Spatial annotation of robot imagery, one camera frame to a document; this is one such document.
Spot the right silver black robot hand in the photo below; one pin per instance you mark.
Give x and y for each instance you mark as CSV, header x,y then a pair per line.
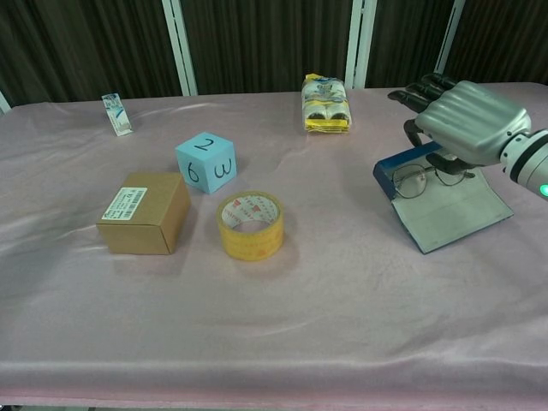
x,y
475,122

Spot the thin metal frame eyeglasses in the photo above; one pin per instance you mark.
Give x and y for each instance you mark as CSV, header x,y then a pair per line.
x,y
409,184

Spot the blue glasses case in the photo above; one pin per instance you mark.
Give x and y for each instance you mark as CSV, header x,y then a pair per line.
x,y
449,214

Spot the brown cardboard box with label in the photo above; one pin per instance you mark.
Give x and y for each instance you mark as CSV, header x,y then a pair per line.
x,y
137,235

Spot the dark brown partition panel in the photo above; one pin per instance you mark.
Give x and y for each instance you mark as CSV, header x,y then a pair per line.
x,y
265,43
85,43
505,38
402,38

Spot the yellow white tissue pack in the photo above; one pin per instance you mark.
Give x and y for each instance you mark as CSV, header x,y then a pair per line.
x,y
325,103

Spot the pink tablecloth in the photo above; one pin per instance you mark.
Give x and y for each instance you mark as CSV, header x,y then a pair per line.
x,y
299,299

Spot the yellow packing tape roll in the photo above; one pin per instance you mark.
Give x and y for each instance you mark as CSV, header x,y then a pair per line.
x,y
250,245

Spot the light blue numbered cube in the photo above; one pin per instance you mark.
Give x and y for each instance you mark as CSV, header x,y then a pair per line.
x,y
205,147

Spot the small white blue carton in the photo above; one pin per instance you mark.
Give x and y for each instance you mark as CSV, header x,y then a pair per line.
x,y
117,113

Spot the white metal frame post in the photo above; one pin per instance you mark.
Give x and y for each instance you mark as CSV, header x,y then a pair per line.
x,y
359,51
447,43
182,55
2,103

